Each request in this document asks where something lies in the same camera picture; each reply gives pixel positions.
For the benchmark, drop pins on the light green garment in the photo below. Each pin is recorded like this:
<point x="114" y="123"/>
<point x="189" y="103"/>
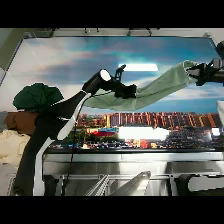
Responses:
<point x="156" y="90"/>

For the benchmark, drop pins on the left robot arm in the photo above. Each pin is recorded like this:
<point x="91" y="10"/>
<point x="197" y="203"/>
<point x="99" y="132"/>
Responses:
<point x="68" y="108"/>

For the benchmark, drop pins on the cream garment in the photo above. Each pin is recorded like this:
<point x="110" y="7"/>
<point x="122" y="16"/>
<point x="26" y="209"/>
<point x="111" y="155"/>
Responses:
<point x="11" y="146"/>

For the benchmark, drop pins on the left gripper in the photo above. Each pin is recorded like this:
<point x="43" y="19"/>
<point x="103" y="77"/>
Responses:
<point x="126" y="90"/>

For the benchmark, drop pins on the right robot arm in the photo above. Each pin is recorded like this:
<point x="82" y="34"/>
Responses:
<point x="213" y="77"/>

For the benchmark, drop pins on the dark green garment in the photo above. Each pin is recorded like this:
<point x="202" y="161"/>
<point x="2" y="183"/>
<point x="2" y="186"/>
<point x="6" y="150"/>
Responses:
<point x="36" y="96"/>

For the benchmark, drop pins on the silver frame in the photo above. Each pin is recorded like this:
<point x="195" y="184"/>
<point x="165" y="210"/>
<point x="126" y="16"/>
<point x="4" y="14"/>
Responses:
<point x="130" y="173"/>

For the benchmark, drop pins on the white garment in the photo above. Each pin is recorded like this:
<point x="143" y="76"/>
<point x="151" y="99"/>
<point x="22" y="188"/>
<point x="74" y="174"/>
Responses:
<point x="220" y="111"/>

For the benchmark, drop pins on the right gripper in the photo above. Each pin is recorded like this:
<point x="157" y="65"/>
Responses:
<point x="200" y="74"/>

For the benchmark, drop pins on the brown garment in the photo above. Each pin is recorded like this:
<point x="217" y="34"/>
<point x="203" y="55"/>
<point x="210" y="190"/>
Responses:
<point x="20" y="121"/>

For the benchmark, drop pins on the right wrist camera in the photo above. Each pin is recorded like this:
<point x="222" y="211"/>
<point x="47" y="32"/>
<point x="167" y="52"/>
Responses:
<point x="215" y="63"/>

